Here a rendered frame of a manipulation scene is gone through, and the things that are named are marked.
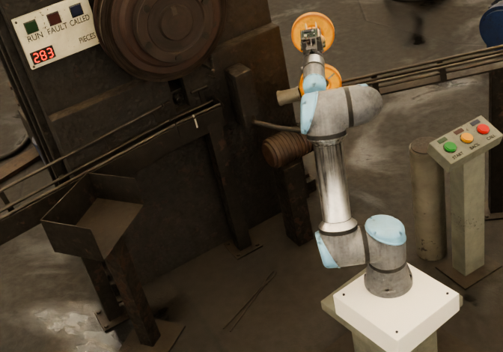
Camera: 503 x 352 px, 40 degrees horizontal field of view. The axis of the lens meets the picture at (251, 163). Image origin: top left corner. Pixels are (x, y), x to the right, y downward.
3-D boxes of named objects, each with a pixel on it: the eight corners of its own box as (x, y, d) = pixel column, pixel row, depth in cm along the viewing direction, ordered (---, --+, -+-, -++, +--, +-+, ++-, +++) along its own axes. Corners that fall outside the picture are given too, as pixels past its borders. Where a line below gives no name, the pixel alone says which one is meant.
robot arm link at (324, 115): (371, 269, 204) (350, 89, 190) (321, 276, 204) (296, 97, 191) (365, 255, 215) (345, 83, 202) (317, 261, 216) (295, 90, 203)
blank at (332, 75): (320, 105, 269) (320, 110, 267) (292, 82, 264) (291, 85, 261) (349, 80, 262) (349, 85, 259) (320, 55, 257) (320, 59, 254)
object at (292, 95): (281, 101, 271) (276, 88, 268) (302, 96, 269) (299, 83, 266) (280, 108, 266) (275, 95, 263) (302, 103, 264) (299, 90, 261)
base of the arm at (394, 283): (423, 281, 214) (422, 258, 209) (387, 305, 208) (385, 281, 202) (388, 259, 225) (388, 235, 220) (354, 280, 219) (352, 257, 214)
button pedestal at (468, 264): (430, 270, 268) (423, 139, 234) (475, 243, 276) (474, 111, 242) (460, 293, 256) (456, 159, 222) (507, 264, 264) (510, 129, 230)
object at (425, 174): (410, 250, 280) (402, 144, 251) (433, 237, 284) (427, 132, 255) (430, 266, 270) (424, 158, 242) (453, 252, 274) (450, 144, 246)
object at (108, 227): (107, 365, 259) (39, 220, 219) (144, 314, 278) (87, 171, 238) (152, 378, 250) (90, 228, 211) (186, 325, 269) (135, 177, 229)
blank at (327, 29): (287, 17, 250) (286, 21, 248) (328, 7, 247) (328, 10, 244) (298, 55, 258) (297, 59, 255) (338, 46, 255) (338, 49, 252)
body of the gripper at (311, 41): (320, 25, 239) (322, 48, 231) (323, 44, 245) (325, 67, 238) (299, 28, 240) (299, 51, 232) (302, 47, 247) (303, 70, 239)
